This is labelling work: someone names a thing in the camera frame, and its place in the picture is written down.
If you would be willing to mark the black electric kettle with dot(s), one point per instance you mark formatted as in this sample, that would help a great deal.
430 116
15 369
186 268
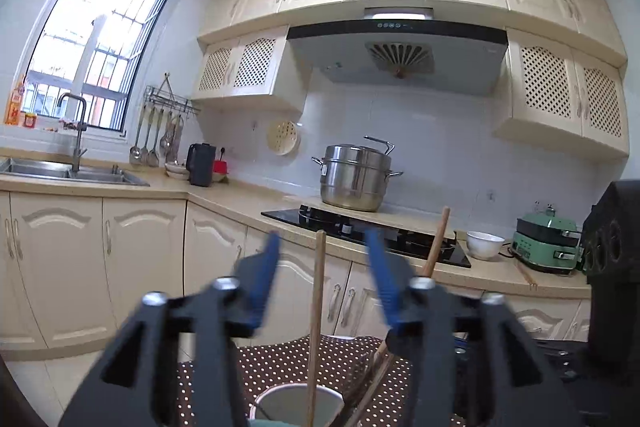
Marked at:
201 164

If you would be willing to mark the hanging metal skimmer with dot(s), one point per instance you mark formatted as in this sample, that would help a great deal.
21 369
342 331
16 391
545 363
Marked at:
166 142

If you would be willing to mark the small red jar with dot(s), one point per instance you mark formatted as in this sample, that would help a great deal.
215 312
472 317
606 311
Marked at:
29 121

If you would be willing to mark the metal sink faucet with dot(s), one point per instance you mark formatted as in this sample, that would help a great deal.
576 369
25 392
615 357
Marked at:
77 147

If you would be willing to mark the stainless steel steamer pot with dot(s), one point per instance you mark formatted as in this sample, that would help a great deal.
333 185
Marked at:
352 182

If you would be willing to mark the pink utensil holder cup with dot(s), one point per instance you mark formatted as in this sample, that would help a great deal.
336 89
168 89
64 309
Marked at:
290 407

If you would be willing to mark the orange bottle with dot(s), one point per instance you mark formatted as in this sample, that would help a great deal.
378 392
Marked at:
15 104

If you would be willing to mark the grey range hood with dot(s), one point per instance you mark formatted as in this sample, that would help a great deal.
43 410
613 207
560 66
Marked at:
350 57

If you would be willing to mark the brown polka dot tablecloth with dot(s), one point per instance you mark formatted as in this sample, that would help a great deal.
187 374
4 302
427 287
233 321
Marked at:
280 362

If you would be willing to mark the black gas stove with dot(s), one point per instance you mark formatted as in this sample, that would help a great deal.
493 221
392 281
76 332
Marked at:
310 222

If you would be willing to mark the green electric cooker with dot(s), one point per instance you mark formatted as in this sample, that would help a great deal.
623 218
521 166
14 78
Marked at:
547 247

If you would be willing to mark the hanging metal spatula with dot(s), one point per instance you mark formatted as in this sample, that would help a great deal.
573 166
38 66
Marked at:
145 155

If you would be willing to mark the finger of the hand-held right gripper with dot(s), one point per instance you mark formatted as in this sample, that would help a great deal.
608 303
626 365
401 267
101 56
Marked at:
567 359

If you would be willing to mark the white bowl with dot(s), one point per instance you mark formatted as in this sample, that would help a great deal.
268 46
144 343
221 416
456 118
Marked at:
484 247

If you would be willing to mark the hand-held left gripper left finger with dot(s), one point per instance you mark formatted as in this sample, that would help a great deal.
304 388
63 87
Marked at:
265 277

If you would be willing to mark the stainless steel sink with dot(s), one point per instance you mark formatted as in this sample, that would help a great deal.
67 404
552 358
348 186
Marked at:
100 177

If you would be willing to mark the lattice-door wall cabinet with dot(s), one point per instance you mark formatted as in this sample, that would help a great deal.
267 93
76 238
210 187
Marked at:
550 92
250 67

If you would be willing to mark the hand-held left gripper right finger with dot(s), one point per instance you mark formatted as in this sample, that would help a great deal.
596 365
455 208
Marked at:
385 287

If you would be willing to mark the red container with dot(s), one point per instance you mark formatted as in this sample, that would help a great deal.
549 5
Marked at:
221 168

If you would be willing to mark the barred kitchen window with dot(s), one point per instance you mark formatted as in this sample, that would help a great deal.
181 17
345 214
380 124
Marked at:
100 57

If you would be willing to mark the cream base cabinets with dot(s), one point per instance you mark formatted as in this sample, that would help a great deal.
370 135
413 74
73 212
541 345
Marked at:
135 267

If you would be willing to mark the stack of white dishes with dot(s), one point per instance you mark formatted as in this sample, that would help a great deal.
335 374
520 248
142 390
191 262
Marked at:
176 171

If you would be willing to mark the metal wall utensil rack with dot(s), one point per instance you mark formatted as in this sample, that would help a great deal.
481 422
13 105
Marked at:
170 99

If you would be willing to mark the hanging metal ladle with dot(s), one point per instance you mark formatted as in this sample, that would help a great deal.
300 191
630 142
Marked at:
135 154

